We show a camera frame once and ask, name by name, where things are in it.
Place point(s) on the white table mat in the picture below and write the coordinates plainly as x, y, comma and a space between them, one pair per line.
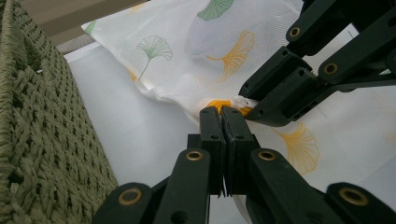
130, 130

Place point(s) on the white leaf-print laundry bag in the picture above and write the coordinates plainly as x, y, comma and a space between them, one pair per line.
186, 71

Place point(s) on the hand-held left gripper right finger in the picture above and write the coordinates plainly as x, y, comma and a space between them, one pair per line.
249, 174

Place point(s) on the green woven basket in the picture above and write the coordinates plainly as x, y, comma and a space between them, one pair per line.
46, 140

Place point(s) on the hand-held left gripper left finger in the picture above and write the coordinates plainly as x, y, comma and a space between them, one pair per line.
202, 174

